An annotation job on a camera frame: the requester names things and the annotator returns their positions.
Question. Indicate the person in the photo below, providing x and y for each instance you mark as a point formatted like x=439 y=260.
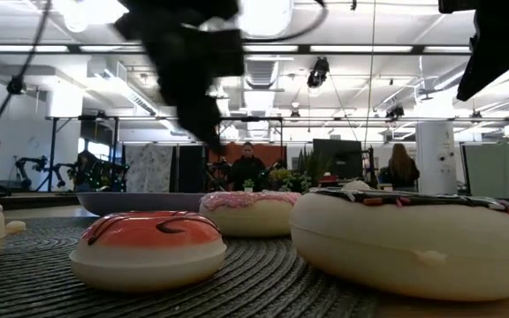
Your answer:
x=248 y=170
x=402 y=170

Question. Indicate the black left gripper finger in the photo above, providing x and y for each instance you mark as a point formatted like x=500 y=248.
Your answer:
x=197 y=110

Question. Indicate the black background robot arm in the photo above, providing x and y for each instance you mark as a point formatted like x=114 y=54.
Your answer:
x=38 y=164

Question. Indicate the small red striped donut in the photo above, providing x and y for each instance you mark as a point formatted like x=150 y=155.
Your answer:
x=148 y=260

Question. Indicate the grey round woven placemat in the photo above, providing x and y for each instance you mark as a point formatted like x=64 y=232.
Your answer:
x=259 y=282

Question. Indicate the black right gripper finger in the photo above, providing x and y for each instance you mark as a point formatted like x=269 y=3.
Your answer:
x=488 y=66

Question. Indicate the green potted plant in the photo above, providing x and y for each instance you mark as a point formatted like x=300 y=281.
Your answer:
x=301 y=181

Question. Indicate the large chocolate sprinkled donut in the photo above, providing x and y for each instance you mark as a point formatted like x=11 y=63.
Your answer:
x=391 y=247

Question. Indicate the white round pillar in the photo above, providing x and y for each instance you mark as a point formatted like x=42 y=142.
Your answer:
x=435 y=154

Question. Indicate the black overhead camera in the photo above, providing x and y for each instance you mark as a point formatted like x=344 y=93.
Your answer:
x=318 y=73

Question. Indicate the large pink iced donut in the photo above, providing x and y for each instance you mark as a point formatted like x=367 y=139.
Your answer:
x=245 y=221

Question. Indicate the patterned fabric screen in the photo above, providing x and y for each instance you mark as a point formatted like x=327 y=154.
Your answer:
x=148 y=168

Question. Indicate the small cream donut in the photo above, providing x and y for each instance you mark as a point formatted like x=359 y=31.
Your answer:
x=16 y=226

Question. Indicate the black computer monitor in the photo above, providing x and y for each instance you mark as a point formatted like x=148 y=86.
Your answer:
x=338 y=156

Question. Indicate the purple plate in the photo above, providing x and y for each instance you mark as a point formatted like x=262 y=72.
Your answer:
x=139 y=203

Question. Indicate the orange partition panel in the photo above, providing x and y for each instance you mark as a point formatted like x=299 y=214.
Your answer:
x=272 y=154

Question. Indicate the grey green partition panel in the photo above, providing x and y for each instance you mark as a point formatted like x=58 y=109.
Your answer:
x=502 y=170

